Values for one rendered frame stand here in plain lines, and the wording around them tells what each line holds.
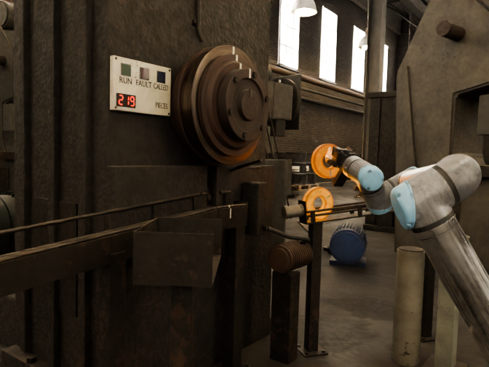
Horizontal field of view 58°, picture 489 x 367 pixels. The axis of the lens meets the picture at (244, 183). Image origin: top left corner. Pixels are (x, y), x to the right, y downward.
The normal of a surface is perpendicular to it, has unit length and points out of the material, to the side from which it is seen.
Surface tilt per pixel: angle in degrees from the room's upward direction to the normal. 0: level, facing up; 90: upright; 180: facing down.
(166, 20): 90
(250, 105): 90
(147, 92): 90
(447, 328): 90
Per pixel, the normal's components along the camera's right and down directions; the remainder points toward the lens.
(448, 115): -0.77, 0.02
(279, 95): 0.73, 0.09
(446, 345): -0.60, 0.04
